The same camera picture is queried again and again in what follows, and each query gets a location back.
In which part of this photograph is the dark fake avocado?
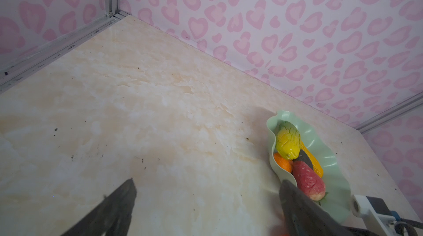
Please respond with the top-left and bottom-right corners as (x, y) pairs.
(293, 149), (314, 169)

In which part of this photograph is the red fake strawberry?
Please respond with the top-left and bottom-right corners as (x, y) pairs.
(292, 161), (326, 201)

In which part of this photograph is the small fake orange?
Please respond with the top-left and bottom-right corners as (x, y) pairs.
(273, 153), (293, 173)

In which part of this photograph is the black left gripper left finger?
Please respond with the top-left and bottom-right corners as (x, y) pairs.
(63, 179), (137, 236)

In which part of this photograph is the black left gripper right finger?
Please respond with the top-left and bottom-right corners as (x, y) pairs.
(279, 180), (352, 236)

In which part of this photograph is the light green scalloped fruit bowl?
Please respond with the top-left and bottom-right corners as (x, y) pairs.
(267, 110), (351, 223)

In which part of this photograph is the right rear aluminium post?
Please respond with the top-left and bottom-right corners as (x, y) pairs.
(355, 92), (423, 134)

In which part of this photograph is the left floor aluminium rail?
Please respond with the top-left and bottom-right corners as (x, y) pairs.
(1, 11), (130, 93)

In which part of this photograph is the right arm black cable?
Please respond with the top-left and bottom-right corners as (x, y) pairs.
(343, 218), (423, 236)

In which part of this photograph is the yellow orange fake squash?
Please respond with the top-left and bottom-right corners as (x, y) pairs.
(301, 141), (324, 178)

